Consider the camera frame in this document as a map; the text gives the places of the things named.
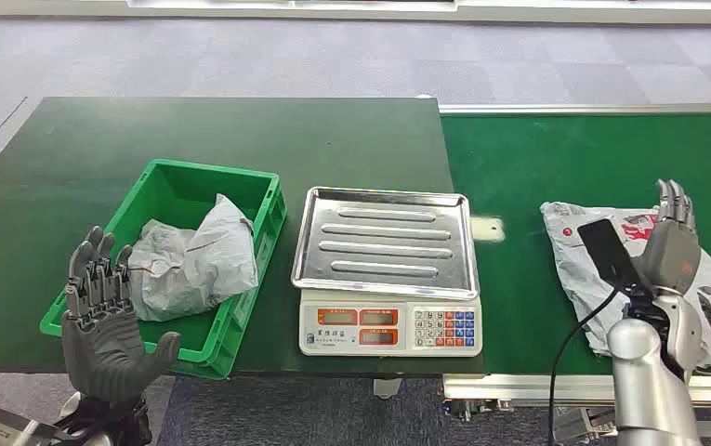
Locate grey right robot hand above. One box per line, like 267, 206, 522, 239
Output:
635, 178, 703, 296

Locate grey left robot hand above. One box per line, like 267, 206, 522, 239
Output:
60, 226, 182, 404

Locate grey printed plastic mailer package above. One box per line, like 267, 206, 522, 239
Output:
539, 201, 711, 374

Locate crumpled grey mailer package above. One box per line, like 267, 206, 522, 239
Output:
126, 193, 259, 323

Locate green conveyor belt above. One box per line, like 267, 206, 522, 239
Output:
440, 113, 711, 376

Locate green plastic crate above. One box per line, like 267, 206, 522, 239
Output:
39, 158, 287, 381

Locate steel scale tray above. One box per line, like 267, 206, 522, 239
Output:
290, 186, 481, 302

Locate white table leg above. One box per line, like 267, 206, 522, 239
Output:
373, 378, 403, 400

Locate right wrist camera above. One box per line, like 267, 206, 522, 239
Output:
577, 218, 646, 294

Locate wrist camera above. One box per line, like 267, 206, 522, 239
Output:
577, 218, 646, 294
0, 406, 42, 446

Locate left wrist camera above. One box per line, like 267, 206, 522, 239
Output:
0, 406, 42, 446

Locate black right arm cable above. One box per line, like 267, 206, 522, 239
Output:
547, 287, 621, 446

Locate aluminium conveyor frame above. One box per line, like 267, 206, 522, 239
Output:
438, 103, 711, 446

